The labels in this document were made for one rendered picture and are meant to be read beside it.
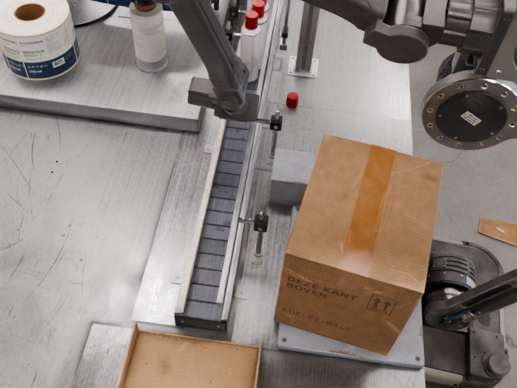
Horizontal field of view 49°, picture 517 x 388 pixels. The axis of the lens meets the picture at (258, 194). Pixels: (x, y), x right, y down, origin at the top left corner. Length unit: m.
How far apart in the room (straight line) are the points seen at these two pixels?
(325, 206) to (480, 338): 1.05
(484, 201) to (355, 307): 1.68
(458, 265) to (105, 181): 1.11
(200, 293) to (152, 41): 0.71
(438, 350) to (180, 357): 1.00
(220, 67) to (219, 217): 0.36
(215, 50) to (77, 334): 0.64
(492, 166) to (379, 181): 1.77
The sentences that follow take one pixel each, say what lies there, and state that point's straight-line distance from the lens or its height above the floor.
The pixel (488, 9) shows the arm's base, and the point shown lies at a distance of 0.91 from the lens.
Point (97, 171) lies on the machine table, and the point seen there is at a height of 0.83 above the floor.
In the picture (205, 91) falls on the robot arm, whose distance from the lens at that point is 1.26.
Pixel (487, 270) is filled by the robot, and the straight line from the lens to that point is 2.18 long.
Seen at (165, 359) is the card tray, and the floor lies 0.83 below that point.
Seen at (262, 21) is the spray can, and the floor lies 1.04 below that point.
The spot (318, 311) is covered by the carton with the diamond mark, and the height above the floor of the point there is 0.95.
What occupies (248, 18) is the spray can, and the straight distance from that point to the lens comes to 1.50.
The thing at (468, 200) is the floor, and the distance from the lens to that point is 2.67.
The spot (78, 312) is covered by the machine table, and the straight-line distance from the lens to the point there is 1.28.
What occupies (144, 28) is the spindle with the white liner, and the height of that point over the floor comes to 1.03.
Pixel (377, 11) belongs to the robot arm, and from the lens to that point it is 0.89.
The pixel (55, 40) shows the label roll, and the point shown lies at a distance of 1.63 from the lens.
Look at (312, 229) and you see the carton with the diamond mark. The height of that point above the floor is 1.12.
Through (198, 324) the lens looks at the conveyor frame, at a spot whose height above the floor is 0.85.
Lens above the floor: 1.95
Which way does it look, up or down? 52 degrees down
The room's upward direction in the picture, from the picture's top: 5 degrees clockwise
